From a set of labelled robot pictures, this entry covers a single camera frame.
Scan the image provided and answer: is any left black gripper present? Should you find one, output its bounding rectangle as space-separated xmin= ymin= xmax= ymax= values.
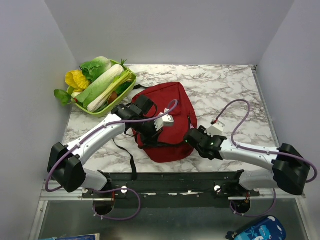
xmin=134 ymin=116 xmax=164 ymax=149

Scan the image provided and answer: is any red backpack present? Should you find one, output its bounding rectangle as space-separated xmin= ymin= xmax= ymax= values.
xmin=112 ymin=81 xmax=198 ymax=181

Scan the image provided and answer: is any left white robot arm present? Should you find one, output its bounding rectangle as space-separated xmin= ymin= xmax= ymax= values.
xmin=44 ymin=99 xmax=178 ymax=198

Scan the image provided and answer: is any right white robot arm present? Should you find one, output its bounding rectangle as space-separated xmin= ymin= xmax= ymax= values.
xmin=183 ymin=126 xmax=311 ymax=196

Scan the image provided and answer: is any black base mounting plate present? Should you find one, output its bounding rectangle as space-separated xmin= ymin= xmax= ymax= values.
xmin=82 ymin=170 xmax=259 ymax=213

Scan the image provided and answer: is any green plastic basket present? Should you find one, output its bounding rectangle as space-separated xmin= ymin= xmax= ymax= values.
xmin=74 ymin=66 xmax=137 ymax=118

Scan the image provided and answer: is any brown mushroom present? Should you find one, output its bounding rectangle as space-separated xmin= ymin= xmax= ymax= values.
xmin=107 ymin=91 xmax=118 ymax=105

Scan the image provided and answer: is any celery stalk bunch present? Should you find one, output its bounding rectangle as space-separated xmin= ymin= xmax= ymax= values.
xmin=93 ymin=70 xmax=134 ymax=107

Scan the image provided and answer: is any napa cabbage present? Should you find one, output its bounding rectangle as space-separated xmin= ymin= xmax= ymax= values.
xmin=75 ymin=67 xmax=124 ymax=108

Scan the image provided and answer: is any green lettuce head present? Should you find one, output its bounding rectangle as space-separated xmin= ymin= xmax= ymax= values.
xmin=80 ymin=56 xmax=112 ymax=83

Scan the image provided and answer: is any dark green spinach leaf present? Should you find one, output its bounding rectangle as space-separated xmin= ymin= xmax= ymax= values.
xmin=53 ymin=89 xmax=72 ymax=106

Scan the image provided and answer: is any yellow leaf vegetable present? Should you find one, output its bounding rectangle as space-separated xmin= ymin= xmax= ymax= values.
xmin=65 ymin=69 xmax=91 ymax=92

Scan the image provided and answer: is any blue pencil case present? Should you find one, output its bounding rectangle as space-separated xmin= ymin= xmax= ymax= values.
xmin=225 ymin=215 xmax=287 ymax=240

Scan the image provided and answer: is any blue book corner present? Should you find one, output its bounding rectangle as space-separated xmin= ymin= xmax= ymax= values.
xmin=56 ymin=233 xmax=100 ymax=240

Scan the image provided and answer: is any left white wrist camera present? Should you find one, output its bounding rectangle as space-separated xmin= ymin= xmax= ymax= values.
xmin=154 ymin=114 xmax=174 ymax=132

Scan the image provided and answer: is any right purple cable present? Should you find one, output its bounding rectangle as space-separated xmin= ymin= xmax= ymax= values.
xmin=211 ymin=99 xmax=319 ymax=218

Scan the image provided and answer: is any aluminium rail frame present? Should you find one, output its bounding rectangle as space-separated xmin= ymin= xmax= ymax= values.
xmin=31 ymin=65 xmax=310 ymax=240

